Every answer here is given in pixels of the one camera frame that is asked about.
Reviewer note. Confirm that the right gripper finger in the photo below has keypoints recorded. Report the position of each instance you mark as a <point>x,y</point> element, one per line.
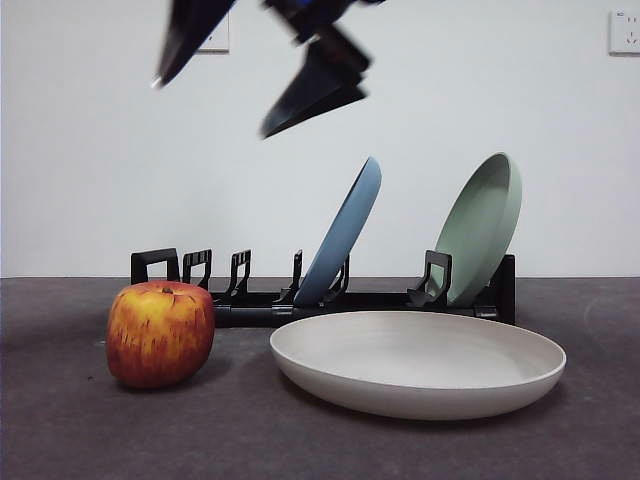
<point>187,35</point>
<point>320,85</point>

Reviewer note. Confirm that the red yellow apple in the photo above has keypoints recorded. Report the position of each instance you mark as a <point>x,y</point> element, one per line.
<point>160,335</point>

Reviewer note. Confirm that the pale beige round plate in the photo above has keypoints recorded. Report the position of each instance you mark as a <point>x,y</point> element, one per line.
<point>400,395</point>

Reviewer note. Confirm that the blue round plate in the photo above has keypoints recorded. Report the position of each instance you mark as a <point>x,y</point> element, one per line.
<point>341,235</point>

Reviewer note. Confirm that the green round plate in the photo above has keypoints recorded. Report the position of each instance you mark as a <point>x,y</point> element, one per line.
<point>477,230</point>

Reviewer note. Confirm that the black plate rack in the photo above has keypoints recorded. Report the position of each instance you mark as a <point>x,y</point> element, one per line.
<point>250,315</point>

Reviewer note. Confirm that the white wall socket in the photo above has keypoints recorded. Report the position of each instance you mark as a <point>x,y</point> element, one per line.
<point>625,32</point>
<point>220,40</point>

